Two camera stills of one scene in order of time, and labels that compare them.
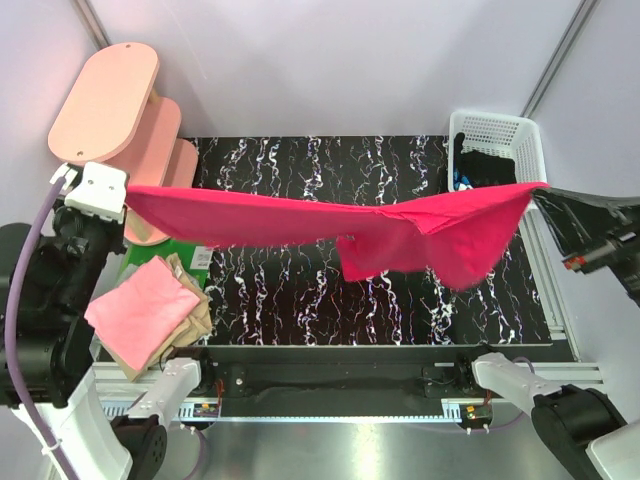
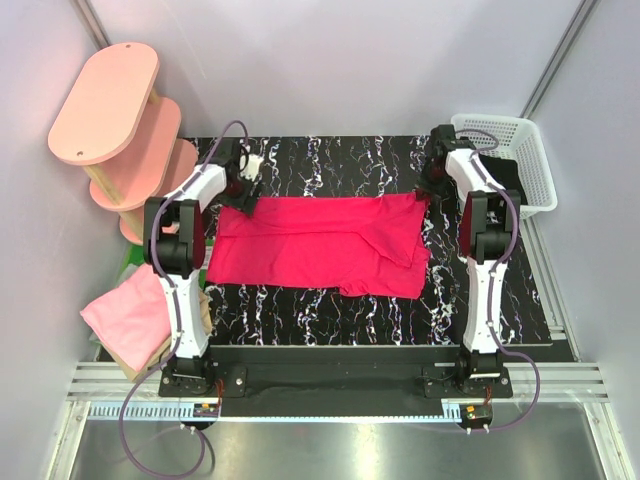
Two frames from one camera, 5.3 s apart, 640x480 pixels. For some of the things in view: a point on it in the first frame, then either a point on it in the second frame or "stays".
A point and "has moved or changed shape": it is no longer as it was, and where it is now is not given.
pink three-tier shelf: (109, 115) stays
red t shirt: (454, 237) has moved or changed shape
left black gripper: (119, 238) → (245, 202)
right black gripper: (590, 221) → (425, 190)
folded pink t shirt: (142, 311) stays
